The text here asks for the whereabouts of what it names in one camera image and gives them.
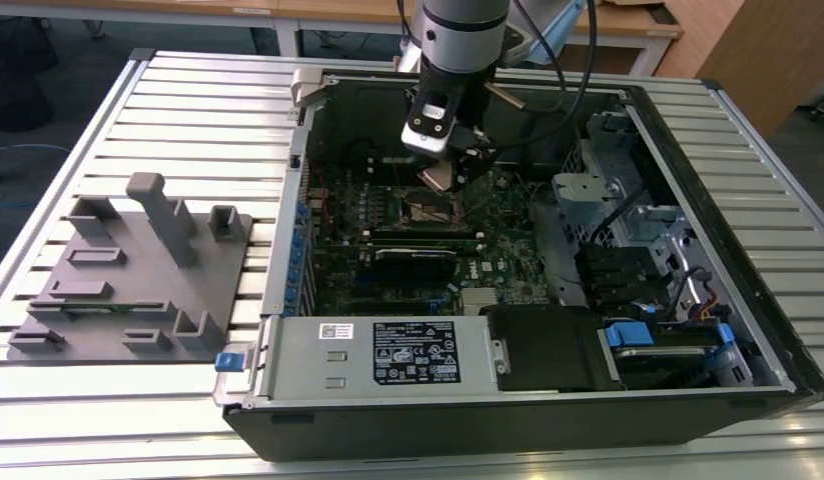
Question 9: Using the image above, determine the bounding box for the silver CPU chip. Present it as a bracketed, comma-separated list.
[415, 162, 461, 195]

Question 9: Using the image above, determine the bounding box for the CPU socket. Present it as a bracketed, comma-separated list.
[394, 187, 474, 232]

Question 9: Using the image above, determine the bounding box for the copper rod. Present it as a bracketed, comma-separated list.
[482, 81, 525, 110]

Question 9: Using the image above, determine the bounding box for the silver drive cage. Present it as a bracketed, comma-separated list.
[549, 110, 697, 311]

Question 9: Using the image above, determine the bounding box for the wooden desk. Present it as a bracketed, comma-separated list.
[277, 0, 685, 77]
[0, 0, 279, 56]

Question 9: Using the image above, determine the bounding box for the green motherboard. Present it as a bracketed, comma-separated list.
[302, 149, 566, 317]

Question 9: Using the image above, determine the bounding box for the black graphics card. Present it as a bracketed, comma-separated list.
[373, 246, 458, 287]

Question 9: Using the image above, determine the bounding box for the wooden cabinet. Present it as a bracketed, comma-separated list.
[650, 0, 824, 136]

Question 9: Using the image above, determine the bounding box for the grey parts rack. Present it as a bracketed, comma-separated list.
[4, 172, 254, 362]

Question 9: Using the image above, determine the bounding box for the silver power supply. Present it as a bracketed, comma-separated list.
[247, 314, 514, 402]

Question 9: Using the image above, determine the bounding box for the black PC case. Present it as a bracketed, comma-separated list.
[210, 67, 824, 464]

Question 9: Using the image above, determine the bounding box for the black office chair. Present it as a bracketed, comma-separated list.
[0, 14, 59, 134]

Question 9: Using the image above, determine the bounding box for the green RAM stick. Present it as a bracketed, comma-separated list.
[58, 304, 134, 316]

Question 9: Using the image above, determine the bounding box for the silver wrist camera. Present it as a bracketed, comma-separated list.
[401, 92, 463, 154]

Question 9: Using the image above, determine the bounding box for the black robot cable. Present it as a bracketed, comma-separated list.
[481, 0, 600, 151]

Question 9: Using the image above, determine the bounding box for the black power cable bundle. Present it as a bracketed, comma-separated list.
[574, 243, 673, 309]

